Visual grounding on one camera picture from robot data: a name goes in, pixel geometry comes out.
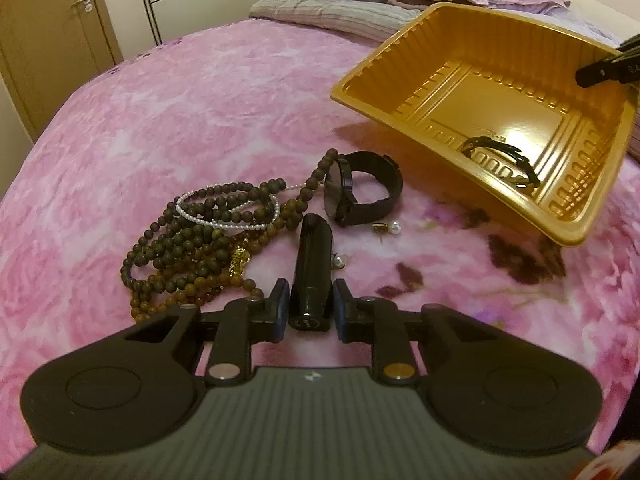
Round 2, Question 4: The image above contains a striped grey pillow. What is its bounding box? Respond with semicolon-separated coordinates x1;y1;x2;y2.
249;0;436;43

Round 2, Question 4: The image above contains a long dark brown bead necklace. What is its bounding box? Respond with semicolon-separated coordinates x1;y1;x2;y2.
119;149;342;293

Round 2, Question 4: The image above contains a black chain bracelet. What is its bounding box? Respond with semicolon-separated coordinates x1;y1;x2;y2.
460;136;541;196

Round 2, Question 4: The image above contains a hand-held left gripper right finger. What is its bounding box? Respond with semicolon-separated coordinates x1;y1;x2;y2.
332;279;502;387

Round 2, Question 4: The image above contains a white pearl bracelet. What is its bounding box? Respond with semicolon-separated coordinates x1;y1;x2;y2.
175;187;281;232

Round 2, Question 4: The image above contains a short dark bead bracelet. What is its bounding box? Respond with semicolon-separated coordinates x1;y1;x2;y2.
175;180;287;228

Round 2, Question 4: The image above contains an amber brown bead necklace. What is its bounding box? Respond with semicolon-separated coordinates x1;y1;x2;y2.
129;197;306;322

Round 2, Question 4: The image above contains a black wristwatch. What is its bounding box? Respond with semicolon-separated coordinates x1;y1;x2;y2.
322;150;405;228

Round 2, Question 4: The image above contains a pink floral blanket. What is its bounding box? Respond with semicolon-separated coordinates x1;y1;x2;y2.
0;17;640;480

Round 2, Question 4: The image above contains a gold plastic tray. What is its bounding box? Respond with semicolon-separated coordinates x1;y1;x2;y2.
330;2;638;248

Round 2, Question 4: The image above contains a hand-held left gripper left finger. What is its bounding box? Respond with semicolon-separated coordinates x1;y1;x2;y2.
122;280;292;387

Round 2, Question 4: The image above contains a small gold pendant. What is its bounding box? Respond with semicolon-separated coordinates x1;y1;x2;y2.
227;242;249;277

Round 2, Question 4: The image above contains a black lipstick tube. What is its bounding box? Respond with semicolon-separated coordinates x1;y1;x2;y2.
287;213;335;333

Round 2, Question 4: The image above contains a brown wooden door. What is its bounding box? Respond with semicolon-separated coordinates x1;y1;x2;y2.
0;0;123;138

